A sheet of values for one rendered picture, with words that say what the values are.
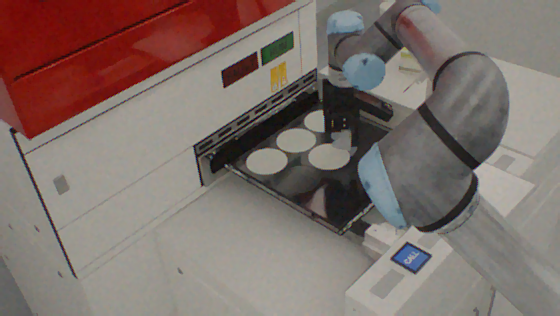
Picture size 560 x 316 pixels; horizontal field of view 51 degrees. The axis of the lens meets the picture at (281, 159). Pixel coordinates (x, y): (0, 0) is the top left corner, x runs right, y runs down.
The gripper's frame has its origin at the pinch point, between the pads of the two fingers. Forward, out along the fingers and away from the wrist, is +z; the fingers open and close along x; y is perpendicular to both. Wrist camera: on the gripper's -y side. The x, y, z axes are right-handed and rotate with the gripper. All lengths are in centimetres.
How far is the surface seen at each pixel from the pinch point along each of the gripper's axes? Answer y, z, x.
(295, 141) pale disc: 14.2, 1.3, -6.8
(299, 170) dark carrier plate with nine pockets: 13.5, 1.3, 4.8
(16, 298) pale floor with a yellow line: 129, 91, -34
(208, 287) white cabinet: 35.4, 15.5, 27.3
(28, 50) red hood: 55, -46, 28
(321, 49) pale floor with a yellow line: -1, 91, -222
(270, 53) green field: 19.1, -18.6, -17.1
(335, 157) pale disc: 4.6, 1.3, 0.6
